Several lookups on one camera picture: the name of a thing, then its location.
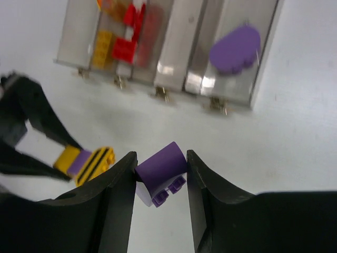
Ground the large red lego assembly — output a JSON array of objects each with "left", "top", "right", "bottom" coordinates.
[{"left": 112, "top": 1, "right": 146, "bottom": 64}]

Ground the yellow lego plate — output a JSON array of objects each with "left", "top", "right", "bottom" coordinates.
[{"left": 91, "top": 30, "right": 116, "bottom": 70}]

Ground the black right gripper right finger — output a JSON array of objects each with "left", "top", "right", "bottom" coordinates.
[{"left": 187, "top": 150, "right": 336, "bottom": 252}]

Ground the yellow butterfly lego piece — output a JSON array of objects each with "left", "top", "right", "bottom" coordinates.
[{"left": 97, "top": 0, "right": 127, "bottom": 21}]

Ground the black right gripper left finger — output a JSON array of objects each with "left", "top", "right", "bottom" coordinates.
[{"left": 1, "top": 151, "right": 137, "bottom": 252}]

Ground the purple yellow lego figure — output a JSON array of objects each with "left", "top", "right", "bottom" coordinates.
[{"left": 53, "top": 145, "right": 115, "bottom": 187}]

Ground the purple curved lego brick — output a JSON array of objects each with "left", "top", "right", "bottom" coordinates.
[{"left": 135, "top": 142, "right": 187, "bottom": 208}]

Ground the purple oval lego piece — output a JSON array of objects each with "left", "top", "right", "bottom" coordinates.
[{"left": 209, "top": 25, "right": 261, "bottom": 74}]

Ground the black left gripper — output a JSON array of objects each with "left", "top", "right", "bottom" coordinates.
[{"left": 1, "top": 72, "right": 82, "bottom": 181}]

